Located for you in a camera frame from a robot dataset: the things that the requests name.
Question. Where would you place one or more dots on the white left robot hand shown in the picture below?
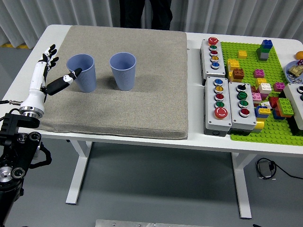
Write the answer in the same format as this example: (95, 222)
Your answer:
(35, 97)

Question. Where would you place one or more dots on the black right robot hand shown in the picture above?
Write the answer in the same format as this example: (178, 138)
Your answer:
(256, 225)

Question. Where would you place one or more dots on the blue ribbed plastic cup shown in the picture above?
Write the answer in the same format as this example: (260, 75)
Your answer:
(86, 80)
(123, 78)

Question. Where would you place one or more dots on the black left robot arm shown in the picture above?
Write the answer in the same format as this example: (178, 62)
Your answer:
(19, 146)

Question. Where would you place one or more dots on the white table leg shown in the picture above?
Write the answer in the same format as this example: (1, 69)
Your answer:
(242, 184)
(79, 170)

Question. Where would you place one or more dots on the yellow black floor tape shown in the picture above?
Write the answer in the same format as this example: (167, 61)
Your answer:
(11, 45)

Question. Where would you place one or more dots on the grey power adapter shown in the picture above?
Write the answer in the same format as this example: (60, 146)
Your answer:
(265, 169)

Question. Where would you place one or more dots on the yellow rounded toy brick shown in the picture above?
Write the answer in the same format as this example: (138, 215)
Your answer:
(259, 124)

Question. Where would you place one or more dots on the grey-brown fabric mat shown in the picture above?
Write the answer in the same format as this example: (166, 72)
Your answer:
(142, 106)

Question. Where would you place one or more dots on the blue and yellow brick stack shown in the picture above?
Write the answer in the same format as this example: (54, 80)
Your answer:
(260, 114)

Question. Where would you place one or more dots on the grey box large red button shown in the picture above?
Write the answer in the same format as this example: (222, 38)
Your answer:
(211, 120)

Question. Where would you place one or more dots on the light green toy brick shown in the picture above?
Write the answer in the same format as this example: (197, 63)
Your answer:
(285, 106)

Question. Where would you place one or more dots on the red toy brick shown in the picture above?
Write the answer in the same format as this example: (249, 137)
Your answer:
(273, 101)

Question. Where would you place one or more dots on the person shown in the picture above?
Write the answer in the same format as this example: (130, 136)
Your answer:
(130, 14)

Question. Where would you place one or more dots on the light pink toy brick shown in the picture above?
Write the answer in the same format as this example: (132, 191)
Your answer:
(256, 97)

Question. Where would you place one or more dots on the white control box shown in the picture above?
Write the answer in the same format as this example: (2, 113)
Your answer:
(293, 97)

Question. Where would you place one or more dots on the dark red small brick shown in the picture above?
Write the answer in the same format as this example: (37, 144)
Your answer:
(254, 89)

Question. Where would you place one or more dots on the white toy brick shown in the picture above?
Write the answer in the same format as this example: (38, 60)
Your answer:
(265, 88)

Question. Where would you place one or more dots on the magenta toy brick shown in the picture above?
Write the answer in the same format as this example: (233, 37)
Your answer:
(279, 87)

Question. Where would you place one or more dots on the brown toy brick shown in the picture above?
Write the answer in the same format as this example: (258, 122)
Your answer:
(237, 74)

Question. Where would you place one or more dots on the five-button grey control box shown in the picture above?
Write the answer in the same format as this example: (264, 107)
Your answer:
(219, 71)

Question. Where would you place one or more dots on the gold toy figure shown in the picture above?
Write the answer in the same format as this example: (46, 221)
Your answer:
(297, 70)

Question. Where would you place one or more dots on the blue plate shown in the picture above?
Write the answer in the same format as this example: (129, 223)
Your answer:
(289, 68)

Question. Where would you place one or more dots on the large yellow toy brick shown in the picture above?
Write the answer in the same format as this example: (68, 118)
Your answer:
(233, 64)

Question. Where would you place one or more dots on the grey toy brick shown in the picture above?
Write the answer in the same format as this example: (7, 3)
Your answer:
(262, 56)

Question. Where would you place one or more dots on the small yellow toy brick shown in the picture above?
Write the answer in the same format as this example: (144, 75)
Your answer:
(242, 54)

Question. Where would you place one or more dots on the orange fruit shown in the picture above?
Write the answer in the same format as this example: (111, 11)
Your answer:
(299, 55)

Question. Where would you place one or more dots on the dark green toy brick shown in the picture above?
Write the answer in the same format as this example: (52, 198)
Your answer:
(263, 50)

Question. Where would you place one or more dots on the green studded baseplate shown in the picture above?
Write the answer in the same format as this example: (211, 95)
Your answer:
(252, 47)

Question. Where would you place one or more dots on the blue toy brick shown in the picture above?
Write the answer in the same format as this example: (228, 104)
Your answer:
(267, 44)

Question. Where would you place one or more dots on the white pleated curtain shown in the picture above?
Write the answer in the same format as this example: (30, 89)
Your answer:
(213, 14)

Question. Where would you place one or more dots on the grey box black selector switch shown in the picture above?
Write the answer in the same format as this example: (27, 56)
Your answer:
(248, 120)

